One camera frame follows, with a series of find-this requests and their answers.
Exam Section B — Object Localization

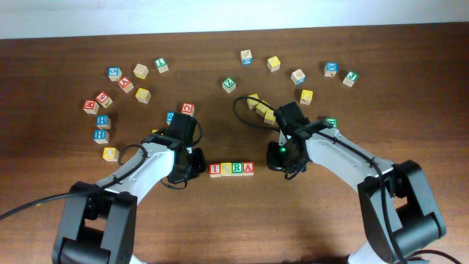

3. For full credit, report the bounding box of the red M letter block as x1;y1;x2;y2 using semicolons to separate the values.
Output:
82;100;100;114

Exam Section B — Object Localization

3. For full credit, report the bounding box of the red A letter block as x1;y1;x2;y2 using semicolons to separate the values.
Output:
243;162;255;176

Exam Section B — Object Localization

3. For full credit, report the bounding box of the green R block right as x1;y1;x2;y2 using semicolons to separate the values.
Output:
325;118;337;128

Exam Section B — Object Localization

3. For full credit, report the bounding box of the green Z letter block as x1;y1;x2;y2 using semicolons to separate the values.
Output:
222;77;236;93

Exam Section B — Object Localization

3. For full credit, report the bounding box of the red Q letter block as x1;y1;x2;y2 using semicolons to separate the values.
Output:
181;103;195;117

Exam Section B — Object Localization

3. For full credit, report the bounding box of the yellow E letter block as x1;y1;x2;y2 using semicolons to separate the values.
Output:
264;109;276;125

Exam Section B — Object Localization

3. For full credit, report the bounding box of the blue H letter block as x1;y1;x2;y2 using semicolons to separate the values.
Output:
93;129;110;144

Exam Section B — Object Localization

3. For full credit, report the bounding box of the blue 5 number block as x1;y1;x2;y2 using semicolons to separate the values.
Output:
108;67;122;81

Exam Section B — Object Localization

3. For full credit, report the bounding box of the green L letter block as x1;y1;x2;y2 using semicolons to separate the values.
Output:
155;57;169;73

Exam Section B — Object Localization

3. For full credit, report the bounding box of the yellow S letter block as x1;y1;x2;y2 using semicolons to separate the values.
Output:
247;94;259;109

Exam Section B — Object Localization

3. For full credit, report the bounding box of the yellow block top centre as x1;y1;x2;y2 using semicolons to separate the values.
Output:
267;56;281;72

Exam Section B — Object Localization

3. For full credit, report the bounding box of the blue sided wood block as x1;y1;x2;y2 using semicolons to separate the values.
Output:
240;50;253;65

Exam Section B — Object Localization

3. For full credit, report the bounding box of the green J letter block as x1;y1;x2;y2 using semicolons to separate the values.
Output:
342;71;359;87

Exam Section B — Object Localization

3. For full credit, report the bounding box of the yellow G letter block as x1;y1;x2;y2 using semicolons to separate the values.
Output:
136;88;151;103

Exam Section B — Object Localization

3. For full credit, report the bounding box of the yellow C letter block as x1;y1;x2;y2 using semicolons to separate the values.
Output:
221;162;232;177

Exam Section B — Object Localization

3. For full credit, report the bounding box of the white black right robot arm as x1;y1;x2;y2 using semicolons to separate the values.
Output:
267;102;446;263

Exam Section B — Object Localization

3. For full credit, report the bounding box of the wood block blue D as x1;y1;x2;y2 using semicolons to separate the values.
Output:
291;69;306;85

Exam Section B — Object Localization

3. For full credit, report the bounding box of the green R letter block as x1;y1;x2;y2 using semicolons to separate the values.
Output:
232;162;243;176

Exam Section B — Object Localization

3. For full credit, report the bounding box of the yellow block right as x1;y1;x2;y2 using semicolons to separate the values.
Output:
300;89;314;105

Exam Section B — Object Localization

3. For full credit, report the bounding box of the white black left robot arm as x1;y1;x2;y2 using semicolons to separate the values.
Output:
52;113;206;264

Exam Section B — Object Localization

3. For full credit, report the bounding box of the blue P letter block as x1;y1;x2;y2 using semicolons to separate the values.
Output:
166;111;174;125

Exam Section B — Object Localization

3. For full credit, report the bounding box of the yellow D letter block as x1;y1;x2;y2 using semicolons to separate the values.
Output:
103;147;119;162

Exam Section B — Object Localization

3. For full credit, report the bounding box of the blue H block upper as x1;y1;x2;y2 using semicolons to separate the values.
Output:
96;115;111;130

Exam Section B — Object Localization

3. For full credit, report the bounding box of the plain wood yellow block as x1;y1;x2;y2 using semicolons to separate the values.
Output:
133;64;149;79

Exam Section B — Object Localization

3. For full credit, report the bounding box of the red A block upper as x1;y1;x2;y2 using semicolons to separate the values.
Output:
117;76;134;93

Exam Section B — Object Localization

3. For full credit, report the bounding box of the yellow M letter block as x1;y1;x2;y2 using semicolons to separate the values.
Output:
256;100;270;117

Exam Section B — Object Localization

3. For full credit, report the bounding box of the blue K letter block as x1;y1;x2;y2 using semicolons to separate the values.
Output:
324;62;338;77

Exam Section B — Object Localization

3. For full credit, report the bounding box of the red 6 number block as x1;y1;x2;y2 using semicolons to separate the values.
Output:
95;92;113;108

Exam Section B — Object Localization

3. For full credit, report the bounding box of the red I letter block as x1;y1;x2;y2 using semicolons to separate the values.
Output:
209;164;221;177

